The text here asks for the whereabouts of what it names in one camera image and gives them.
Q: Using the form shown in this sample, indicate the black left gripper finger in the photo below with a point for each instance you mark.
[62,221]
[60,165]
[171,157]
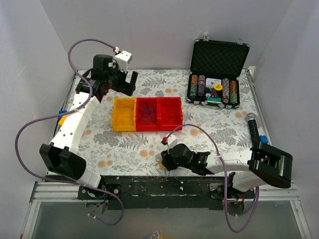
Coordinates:
[129,89]
[133,79]

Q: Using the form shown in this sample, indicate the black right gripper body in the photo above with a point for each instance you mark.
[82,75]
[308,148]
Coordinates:
[166,162]

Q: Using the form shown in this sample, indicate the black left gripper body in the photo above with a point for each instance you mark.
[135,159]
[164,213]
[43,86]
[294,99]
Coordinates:
[125,87]

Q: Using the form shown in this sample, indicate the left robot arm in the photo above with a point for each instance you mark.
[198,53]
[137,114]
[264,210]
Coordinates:
[61,155]

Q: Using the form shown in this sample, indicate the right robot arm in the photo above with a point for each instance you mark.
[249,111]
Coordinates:
[260,165]

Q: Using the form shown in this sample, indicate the yellow plastic bin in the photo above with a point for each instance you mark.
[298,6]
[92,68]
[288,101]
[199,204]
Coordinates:
[124,115]

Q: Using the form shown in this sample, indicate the red plastic bin middle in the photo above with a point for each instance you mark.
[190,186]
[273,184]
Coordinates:
[147,114]

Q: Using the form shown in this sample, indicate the red plastic bin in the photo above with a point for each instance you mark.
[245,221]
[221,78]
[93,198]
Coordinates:
[147,114]
[170,113]

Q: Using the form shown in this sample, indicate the red plastic bin right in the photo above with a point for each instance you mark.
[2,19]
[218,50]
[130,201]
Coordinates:
[170,113]

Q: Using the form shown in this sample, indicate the floral patterned table mat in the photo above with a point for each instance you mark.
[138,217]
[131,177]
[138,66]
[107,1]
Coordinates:
[112,134]

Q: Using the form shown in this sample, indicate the poker chip stack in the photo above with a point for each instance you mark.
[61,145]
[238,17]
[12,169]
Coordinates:
[233,92]
[201,85]
[225,91]
[193,87]

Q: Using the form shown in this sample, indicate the yellow toy block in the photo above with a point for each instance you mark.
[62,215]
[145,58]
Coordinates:
[62,120]

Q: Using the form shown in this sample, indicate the teal rectangular tag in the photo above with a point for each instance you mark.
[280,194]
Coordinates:
[213,99]

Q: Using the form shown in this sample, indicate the playing card deck box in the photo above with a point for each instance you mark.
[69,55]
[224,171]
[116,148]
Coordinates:
[211,82]

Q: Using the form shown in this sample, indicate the black poker chip case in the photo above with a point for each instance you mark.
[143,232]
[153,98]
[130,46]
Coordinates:
[218,60]

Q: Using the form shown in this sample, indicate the yellow round dealer button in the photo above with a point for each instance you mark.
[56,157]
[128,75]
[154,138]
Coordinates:
[218,87]

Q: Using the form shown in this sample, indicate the black handheld microphone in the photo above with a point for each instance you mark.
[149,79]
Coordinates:
[253,129]

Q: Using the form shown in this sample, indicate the blue toy block right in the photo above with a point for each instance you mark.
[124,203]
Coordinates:
[264,139]

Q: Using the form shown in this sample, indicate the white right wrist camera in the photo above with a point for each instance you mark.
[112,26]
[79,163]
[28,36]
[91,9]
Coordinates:
[169,141]

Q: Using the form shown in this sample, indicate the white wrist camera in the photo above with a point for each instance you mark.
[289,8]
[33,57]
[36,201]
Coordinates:
[169,141]
[123,58]

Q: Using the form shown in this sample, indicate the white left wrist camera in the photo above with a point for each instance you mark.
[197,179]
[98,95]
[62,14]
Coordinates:
[123,58]

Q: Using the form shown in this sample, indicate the cable bundle bottom edge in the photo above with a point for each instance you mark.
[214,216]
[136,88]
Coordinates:
[156,234]

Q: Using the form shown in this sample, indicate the aluminium frame rail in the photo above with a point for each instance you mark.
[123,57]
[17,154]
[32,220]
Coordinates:
[53,211]

